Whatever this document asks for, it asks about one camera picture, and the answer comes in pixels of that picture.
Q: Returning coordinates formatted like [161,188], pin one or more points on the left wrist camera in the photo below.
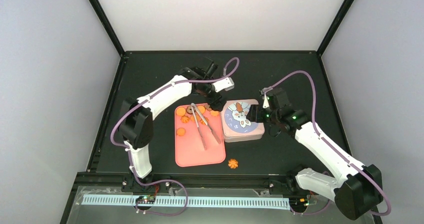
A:
[226,84]

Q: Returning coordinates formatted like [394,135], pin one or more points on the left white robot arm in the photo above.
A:
[137,116]

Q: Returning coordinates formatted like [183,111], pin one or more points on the pink cookie tray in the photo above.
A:
[198,137]

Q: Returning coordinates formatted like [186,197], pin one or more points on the orange swirl cookie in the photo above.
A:
[233,163]

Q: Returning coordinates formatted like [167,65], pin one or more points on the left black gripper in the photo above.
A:
[217,105]

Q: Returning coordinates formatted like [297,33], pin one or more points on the chocolate ring cookie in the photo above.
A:
[189,110]

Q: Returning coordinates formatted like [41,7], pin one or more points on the light blue slotted cable duct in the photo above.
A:
[190,202]

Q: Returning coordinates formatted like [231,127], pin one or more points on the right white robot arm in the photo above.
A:
[354,187]

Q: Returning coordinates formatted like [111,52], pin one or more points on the beige compartment box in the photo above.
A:
[238,138]

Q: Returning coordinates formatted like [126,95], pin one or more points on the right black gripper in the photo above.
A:
[253,115]

